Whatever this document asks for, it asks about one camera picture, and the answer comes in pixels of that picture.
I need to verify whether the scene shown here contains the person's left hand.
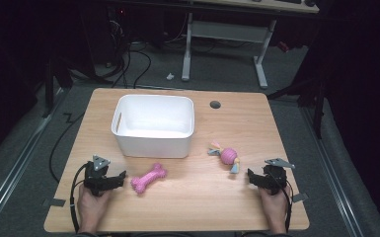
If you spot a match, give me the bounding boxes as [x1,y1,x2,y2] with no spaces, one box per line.
[76,186,113,230]

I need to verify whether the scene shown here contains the white plastic storage bin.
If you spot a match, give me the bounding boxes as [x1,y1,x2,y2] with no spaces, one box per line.
[111,94,195,159]

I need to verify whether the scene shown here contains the black floor cable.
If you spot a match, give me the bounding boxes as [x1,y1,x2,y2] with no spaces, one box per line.
[48,112,86,185]

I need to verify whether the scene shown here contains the pink rubber bone toy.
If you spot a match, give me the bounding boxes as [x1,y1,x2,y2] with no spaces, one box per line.
[130,162,169,196]

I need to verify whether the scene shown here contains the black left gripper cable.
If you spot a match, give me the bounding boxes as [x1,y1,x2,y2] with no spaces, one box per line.
[69,162,90,234]

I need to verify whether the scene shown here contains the black metal stand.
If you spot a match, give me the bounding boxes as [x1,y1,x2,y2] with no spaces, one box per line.
[40,53,75,119]
[266,73,329,140]

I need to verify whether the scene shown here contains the white-legged wooden desk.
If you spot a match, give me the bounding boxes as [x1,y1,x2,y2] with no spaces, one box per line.
[181,0,321,90]

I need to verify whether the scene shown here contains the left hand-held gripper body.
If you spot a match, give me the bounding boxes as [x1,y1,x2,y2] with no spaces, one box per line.
[83,154,114,198]

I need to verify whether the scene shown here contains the bundle of black cables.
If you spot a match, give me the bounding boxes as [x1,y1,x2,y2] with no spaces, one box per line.
[93,18,153,89]

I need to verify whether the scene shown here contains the person's right hand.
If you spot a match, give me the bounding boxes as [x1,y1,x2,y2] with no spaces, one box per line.
[259,187,293,230]

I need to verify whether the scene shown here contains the small red object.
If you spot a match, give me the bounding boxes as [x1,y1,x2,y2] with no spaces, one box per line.
[276,40,291,53]

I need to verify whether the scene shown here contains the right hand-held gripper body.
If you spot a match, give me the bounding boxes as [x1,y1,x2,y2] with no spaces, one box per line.
[260,157,296,196]

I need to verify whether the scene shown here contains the metal floor rail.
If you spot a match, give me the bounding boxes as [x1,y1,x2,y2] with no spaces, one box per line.
[0,88,67,233]
[299,105,365,237]

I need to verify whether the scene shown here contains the pink ball rope toy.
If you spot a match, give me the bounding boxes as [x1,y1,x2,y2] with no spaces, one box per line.
[207,140,242,175]

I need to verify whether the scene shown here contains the grey tape piece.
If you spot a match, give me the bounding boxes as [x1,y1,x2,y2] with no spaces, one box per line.
[41,197,67,208]
[291,192,310,203]

